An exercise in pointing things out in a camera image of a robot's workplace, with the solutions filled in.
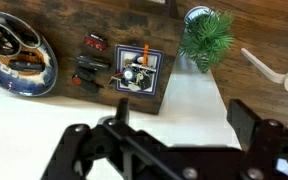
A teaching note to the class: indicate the blue ceramic oval bowl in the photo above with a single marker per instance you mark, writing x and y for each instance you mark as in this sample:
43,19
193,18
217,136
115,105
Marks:
28,65

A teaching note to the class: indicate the green potted plant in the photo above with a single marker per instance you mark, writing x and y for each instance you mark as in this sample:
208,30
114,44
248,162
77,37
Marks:
207,39

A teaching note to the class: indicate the keys on tray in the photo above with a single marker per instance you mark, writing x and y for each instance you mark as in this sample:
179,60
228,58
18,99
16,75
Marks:
134,76

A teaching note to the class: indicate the black flashlight with red button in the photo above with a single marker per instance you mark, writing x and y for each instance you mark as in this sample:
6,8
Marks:
85,78

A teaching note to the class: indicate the dark wooden console table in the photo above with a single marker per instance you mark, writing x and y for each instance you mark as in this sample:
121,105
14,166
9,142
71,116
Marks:
64,24

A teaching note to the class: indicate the maroon rectangular object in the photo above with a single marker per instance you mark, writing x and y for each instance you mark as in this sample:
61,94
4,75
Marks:
95,41

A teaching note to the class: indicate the black folding knife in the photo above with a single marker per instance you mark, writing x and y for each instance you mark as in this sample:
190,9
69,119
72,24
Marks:
91,62

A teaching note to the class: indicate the white plant pot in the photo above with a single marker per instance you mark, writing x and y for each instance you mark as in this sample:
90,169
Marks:
196,11

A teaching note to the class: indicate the square blue-bordered tray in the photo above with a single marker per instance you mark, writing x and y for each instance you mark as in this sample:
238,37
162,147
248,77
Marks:
154,58

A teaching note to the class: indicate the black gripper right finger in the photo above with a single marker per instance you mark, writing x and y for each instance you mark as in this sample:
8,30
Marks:
245,123

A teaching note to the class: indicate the orange handled tool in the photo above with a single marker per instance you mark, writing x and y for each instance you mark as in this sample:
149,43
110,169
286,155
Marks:
145,54

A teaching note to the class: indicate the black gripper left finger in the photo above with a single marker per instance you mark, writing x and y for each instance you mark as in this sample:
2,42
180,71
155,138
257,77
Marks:
122,112

